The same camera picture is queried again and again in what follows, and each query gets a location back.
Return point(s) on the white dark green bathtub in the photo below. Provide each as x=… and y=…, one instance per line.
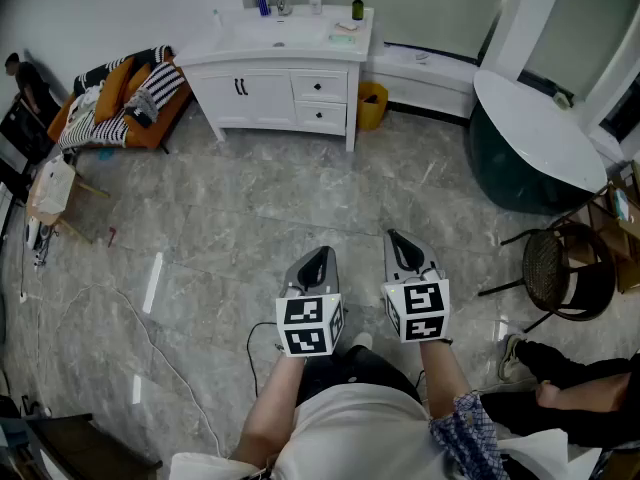
x=530, y=133

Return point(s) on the dark wooden furniture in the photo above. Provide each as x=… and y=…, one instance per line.
x=75, y=448

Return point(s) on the white raised ledge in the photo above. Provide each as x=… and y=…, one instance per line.
x=425, y=80

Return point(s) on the white vanity with sink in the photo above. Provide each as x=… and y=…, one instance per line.
x=260, y=98

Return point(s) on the person's right forearm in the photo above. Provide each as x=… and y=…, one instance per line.
x=442, y=373

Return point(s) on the person's white shoe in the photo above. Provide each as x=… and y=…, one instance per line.
x=362, y=340

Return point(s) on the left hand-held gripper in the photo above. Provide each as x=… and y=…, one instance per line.
x=305, y=328

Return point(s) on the dark green pump bottle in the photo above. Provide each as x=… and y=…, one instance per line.
x=357, y=9

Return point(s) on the pink soap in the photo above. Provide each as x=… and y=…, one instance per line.
x=337, y=29

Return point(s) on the white vanity drawer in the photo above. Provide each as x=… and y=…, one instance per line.
x=306, y=118
x=330, y=80

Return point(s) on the green soap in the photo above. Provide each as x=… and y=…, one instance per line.
x=331, y=41

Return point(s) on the orange sofa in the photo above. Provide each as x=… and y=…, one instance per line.
x=147, y=137

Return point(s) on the black white striped blanket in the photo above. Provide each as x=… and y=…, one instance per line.
x=165, y=80

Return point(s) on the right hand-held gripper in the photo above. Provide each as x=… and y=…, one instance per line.
x=425, y=313

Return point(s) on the cream soap bar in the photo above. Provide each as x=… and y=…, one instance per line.
x=347, y=25

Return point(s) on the black wicker chair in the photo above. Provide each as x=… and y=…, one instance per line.
x=545, y=270

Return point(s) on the black desk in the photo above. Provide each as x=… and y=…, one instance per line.
x=20, y=133

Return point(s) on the small pale box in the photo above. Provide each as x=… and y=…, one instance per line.
x=562, y=99

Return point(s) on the person's left forearm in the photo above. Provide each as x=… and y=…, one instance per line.
x=272, y=408

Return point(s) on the person's white shirt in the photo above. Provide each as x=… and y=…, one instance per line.
x=360, y=433

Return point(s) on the wooden shelf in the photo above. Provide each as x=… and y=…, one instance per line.
x=627, y=248

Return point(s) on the blue checked cloth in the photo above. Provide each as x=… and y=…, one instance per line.
x=467, y=428

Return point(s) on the yellow waste bin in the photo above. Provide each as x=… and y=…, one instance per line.
x=371, y=110

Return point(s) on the person's black trousers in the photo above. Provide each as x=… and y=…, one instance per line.
x=360, y=368

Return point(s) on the white perforated appliance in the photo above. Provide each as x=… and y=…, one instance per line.
x=55, y=185

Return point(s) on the pink pump bottle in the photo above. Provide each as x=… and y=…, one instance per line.
x=315, y=3

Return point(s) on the small red tool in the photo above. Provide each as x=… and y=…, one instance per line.
x=111, y=238

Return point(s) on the small white teal-capped tube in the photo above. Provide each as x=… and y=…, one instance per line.
x=217, y=19

